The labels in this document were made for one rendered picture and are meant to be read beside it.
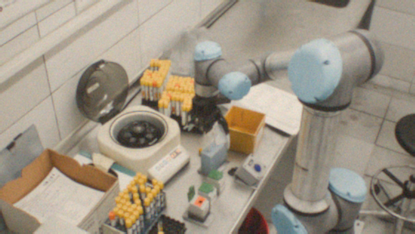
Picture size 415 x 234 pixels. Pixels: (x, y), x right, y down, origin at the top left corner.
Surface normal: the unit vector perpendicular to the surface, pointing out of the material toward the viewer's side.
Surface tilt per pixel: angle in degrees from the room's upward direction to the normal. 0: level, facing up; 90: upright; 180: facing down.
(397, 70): 90
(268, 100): 0
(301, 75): 80
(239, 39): 0
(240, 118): 90
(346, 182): 10
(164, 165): 25
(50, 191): 1
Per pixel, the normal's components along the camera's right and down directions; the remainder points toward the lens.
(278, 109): 0.01, -0.79
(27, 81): 0.88, 0.30
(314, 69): -0.82, 0.18
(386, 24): -0.47, 0.55
